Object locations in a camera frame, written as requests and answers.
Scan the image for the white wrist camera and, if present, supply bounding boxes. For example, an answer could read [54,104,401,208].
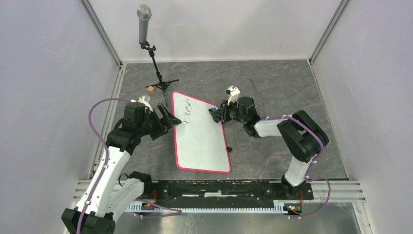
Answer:
[130,95,153,112]
[225,86,241,106]

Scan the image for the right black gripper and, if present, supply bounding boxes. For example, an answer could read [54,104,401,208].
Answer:
[211,98,246,125]

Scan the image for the silver microphone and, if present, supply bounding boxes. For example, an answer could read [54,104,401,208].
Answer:
[137,4,152,44]

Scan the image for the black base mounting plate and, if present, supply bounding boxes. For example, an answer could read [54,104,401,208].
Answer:
[140,179,314,209]

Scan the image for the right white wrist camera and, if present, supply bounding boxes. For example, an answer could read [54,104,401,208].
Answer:
[225,86,241,106]

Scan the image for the wooden cube near tripod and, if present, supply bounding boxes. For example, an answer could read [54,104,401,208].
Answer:
[147,86,156,95]

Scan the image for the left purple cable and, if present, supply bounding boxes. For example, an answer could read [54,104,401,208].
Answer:
[75,98,183,234]

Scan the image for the black microphone tripod stand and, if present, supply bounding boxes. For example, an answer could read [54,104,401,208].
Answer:
[139,41,180,106]

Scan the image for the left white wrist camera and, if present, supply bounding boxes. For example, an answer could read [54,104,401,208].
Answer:
[130,95,153,112]

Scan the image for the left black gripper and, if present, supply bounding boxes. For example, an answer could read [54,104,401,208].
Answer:
[137,103,181,140]

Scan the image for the pink framed whiteboard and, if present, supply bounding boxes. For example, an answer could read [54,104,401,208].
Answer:
[172,91,231,174]

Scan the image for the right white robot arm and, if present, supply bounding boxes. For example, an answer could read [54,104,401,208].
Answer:
[208,97,329,199]

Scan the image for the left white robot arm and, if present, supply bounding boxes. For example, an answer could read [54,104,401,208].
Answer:
[61,100,182,234]

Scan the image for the aluminium frame rail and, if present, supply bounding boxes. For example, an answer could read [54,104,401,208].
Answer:
[309,180,366,203]

